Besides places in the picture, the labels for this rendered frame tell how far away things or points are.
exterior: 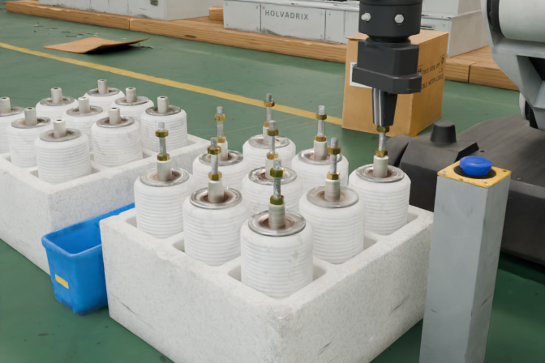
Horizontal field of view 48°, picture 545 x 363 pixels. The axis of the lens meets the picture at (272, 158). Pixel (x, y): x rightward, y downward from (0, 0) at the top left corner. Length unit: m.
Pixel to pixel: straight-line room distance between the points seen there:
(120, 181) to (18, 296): 0.27
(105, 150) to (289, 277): 0.57
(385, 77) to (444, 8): 2.10
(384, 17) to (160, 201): 0.42
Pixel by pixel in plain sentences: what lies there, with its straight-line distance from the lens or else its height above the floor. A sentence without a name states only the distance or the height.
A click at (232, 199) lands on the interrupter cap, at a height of 0.25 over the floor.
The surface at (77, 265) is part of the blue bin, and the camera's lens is 1.06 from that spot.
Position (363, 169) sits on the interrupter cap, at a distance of 0.98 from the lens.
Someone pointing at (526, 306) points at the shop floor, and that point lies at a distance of 1.17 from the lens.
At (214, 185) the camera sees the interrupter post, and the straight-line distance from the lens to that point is 0.86.
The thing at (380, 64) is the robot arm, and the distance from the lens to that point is 0.90.
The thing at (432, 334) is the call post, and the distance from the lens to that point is 0.93.
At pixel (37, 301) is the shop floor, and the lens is 1.18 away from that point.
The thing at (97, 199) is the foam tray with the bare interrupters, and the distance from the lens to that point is 1.20.
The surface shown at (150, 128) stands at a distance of 1.30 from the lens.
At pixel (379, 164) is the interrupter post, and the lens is 0.96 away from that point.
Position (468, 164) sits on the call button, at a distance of 0.82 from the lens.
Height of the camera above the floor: 0.60
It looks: 20 degrees down
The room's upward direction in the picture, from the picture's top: straight up
